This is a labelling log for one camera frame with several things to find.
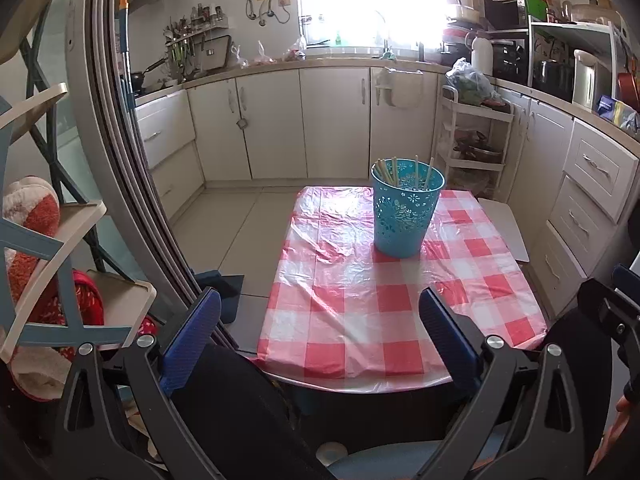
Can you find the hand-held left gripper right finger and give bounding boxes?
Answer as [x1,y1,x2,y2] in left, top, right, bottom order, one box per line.
[419,287,588,480]

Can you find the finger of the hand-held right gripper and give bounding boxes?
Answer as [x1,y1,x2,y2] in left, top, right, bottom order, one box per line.
[577,264,640,361]

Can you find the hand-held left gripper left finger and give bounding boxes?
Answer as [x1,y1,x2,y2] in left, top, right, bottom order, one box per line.
[52,286,222,480]

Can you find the blue perforated plastic basket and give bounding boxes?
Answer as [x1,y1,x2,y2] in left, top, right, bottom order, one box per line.
[370,159,446,259]

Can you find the person's right hand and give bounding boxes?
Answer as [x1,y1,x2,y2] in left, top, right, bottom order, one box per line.
[597,394,640,473]

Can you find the blue dustpan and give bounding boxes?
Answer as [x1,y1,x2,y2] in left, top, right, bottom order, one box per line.
[192,270,246,326]

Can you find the person's black trousers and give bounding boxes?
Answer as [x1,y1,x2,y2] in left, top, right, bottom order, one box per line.
[167,310,631,480]

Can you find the red checked plastic tablecloth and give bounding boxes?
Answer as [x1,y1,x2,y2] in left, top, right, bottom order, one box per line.
[250,186,548,393]

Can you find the red patterned slipper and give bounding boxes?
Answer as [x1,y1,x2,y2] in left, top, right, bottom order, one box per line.
[72,269,107,327]

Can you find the white stool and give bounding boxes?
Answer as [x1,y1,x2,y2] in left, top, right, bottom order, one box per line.
[477,197,530,263]

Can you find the blue grey stool seat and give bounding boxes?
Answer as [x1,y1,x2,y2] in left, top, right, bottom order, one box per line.
[315,430,506,480]

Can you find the clear bag of groceries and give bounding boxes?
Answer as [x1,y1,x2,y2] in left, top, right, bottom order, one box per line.
[450,165,496,196]

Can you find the white and blue shoe rack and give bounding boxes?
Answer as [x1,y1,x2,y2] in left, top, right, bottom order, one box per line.
[0,0,158,361]

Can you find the pan with lid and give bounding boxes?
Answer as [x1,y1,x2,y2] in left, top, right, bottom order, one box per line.
[452,130,503,163]

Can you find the yellow snack package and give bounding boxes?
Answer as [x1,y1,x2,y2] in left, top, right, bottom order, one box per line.
[612,102,640,133]

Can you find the red white plush slipper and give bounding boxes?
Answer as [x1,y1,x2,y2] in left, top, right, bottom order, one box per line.
[2,176,61,306]

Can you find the white rolling storage rack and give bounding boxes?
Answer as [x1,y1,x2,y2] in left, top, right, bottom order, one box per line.
[440,84,515,196]

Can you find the white electric water boiler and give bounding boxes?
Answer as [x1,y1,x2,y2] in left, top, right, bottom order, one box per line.
[572,49,611,110]

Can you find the cream kitchen base cabinets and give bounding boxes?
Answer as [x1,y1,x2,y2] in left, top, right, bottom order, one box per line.
[132,57,640,311]

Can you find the black cooking pot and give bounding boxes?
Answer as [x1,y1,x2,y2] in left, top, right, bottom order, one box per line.
[532,59,575,102]

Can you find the white hanging door bin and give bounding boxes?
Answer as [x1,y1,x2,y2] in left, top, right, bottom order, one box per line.
[372,66,423,110]

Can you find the plastic bag of greens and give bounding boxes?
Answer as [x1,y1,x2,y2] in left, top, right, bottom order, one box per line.
[445,57,501,107]

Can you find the black toaster oven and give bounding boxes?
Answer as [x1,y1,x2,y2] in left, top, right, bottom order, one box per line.
[492,40,530,85]

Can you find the black wok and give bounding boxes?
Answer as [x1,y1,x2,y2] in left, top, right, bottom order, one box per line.
[130,57,168,88]

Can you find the white countertop shelf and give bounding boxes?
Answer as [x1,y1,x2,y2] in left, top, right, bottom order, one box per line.
[527,20,631,106]

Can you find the white thermos jug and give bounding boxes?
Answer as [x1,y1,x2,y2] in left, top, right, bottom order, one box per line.
[470,31,495,77]

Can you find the row of jars and bottles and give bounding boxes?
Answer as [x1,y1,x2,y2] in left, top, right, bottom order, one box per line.
[540,0,621,23]

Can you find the chrome sink faucet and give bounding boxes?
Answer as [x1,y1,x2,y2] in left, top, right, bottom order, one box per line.
[375,10,393,58]

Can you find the stack of pots and bowls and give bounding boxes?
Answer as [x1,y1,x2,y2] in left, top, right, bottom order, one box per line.
[442,2,488,56]

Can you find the black microwave oven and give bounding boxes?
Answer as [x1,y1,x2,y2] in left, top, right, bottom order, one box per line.
[482,0,527,28]

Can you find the grey sliding door frame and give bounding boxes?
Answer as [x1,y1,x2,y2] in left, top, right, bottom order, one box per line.
[65,0,246,356]

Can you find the wall utensil rack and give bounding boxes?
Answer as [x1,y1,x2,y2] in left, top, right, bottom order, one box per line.
[162,4,232,83]

